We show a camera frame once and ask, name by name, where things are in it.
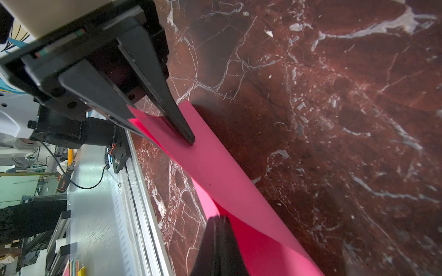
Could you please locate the stack of coloured papers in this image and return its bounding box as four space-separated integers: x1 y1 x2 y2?
62 259 86 276

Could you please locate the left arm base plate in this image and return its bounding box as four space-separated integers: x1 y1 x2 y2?
104 126 131 174

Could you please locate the aluminium front rail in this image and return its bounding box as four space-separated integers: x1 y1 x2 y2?
67 132 174 276

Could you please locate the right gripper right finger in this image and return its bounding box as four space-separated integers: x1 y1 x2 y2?
219 216 249 276

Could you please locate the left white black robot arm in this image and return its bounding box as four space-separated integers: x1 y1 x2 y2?
1 1 195 144

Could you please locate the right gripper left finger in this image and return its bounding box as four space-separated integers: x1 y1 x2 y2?
190 216 221 276

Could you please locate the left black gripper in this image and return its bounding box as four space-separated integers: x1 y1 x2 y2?
1 1 195 145

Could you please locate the pink square paper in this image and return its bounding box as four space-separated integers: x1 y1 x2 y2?
131 101 322 276

